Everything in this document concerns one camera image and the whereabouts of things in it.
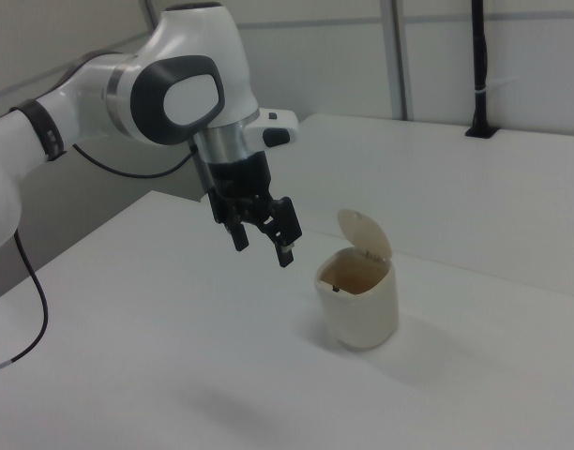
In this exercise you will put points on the small cream bin with lid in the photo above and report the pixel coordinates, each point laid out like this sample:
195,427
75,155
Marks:
357,309

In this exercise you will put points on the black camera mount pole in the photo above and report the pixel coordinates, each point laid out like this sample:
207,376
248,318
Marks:
479,70

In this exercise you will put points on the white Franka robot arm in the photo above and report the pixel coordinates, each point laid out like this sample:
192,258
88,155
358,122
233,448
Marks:
188,98

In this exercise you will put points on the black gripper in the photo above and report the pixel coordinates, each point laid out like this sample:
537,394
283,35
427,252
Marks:
237,180

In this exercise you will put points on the grey partition frame post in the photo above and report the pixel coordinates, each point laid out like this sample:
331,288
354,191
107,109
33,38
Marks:
402,61

